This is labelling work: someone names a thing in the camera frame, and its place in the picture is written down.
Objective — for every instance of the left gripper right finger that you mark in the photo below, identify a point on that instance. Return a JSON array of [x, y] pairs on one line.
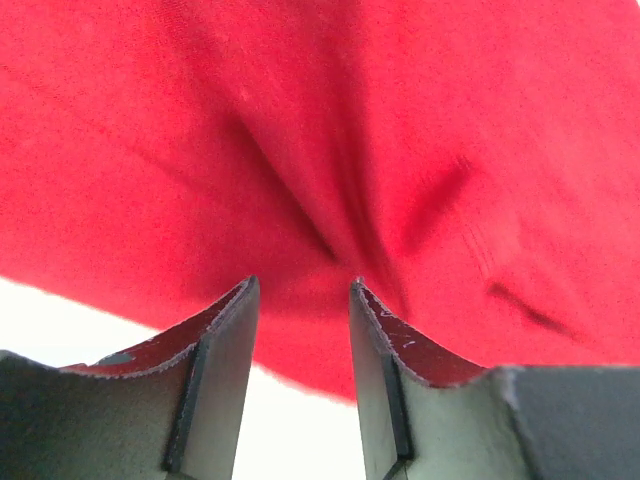
[[427, 413]]

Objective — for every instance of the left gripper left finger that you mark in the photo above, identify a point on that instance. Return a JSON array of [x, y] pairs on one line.
[[167, 408]]

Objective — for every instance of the red t shirt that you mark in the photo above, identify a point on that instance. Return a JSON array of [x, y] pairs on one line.
[[476, 162]]

